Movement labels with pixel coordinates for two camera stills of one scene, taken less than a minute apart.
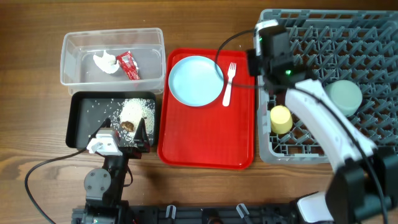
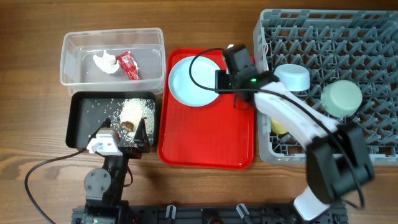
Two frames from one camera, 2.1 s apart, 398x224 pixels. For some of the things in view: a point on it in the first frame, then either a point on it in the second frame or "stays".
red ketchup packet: x=129 y=63 stays
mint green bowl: x=347 y=96 stays
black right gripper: x=253 y=62 → x=221 y=81
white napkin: x=107 y=63 stays
